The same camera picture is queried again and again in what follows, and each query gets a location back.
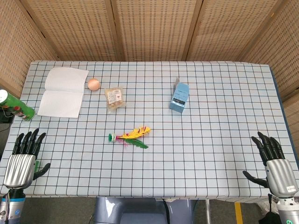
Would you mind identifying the colourful feather shuttlecock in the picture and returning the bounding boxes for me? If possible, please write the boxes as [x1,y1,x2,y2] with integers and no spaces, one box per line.
[108,126,152,149]

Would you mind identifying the clear snack packet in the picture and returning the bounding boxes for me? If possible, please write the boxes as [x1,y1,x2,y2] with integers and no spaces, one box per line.
[104,86,127,114]

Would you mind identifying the bamboo folding screen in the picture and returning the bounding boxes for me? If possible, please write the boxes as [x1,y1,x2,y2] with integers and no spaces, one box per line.
[0,0,299,154]

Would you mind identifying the brown egg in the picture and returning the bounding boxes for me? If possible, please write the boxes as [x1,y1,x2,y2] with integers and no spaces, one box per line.
[87,78,101,91]

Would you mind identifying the green chips can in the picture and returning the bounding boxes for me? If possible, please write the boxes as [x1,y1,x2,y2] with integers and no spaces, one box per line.
[0,89,36,121]

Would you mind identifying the blue carton box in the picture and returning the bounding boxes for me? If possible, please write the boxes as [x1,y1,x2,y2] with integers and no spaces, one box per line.
[169,78,190,115]

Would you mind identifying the open white notebook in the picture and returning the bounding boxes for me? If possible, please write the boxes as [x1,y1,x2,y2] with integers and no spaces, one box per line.
[37,67,90,119]

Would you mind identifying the blue checkered tablecloth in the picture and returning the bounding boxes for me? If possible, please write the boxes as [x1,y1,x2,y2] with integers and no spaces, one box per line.
[0,60,299,203]

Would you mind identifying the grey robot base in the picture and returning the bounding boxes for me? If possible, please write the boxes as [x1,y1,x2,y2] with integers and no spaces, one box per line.
[93,197,196,224]

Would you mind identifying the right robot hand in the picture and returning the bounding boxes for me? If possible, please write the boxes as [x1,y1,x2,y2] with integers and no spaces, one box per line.
[242,132,299,198]

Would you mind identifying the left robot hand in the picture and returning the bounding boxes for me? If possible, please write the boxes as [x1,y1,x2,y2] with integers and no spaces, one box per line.
[3,128,51,190]

